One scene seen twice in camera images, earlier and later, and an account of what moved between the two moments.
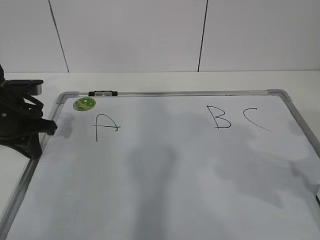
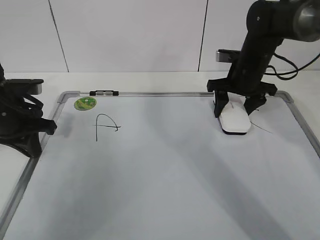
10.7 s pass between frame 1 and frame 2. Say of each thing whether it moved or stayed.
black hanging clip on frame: stayed
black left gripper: stayed
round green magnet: stayed
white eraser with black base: moved
